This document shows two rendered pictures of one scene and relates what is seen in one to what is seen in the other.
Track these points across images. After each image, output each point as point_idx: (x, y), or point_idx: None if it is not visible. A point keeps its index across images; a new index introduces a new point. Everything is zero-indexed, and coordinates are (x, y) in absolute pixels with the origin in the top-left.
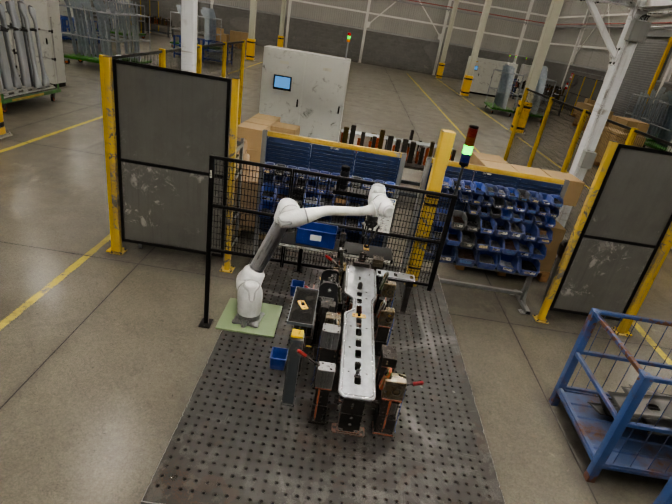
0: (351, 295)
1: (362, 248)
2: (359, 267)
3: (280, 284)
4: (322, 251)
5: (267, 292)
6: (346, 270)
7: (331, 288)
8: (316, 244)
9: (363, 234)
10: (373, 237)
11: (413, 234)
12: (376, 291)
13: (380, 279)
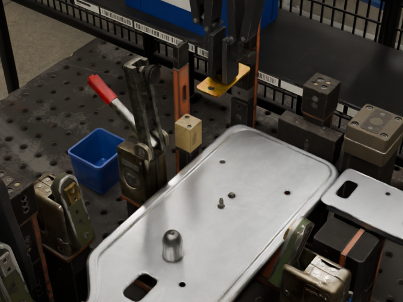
0: (93, 286)
1: (360, 63)
2: (277, 146)
3: (87, 132)
4: (194, 50)
5: (21, 151)
6: (205, 150)
7: None
8: (182, 20)
9: (196, 13)
10: (240, 36)
11: None
12: (237, 292)
13: (329, 225)
